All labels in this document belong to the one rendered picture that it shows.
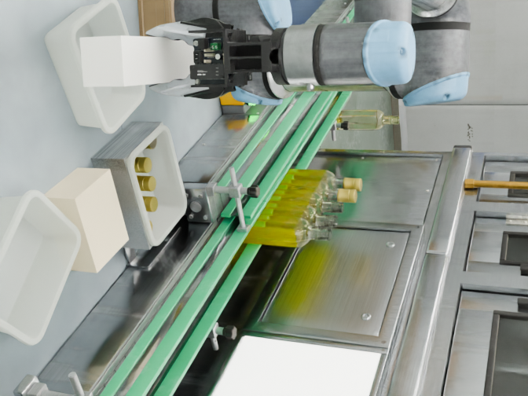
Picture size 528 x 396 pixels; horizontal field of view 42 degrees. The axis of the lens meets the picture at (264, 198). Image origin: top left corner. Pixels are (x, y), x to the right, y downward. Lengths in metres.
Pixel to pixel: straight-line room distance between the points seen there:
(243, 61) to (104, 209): 0.57
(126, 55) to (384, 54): 0.32
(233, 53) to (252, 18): 0.64
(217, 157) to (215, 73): 0.86
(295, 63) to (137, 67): 0.21
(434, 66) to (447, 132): 6.82
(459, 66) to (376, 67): 0.49
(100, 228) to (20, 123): 0.24
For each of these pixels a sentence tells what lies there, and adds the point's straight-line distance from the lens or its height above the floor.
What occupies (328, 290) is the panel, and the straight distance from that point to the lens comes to 1.68.
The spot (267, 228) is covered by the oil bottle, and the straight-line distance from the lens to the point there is 1.66.
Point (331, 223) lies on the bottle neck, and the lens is 1.68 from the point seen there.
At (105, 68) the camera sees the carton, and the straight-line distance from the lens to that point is 0.90.
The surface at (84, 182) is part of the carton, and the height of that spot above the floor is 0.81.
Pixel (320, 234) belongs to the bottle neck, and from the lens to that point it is 1.64.
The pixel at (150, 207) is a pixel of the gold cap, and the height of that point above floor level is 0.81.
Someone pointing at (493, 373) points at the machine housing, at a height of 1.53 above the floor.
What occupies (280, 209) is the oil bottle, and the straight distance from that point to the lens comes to 1.72.
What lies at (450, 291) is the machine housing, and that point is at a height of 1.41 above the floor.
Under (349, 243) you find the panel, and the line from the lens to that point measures 1.83.
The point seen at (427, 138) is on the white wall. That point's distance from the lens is 8.17.
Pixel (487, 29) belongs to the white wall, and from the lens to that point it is 7.61.
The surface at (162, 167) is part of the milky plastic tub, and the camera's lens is 1.58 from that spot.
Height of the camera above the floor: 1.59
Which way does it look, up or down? 22 degrees down
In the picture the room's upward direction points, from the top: 93 degrees clockwise
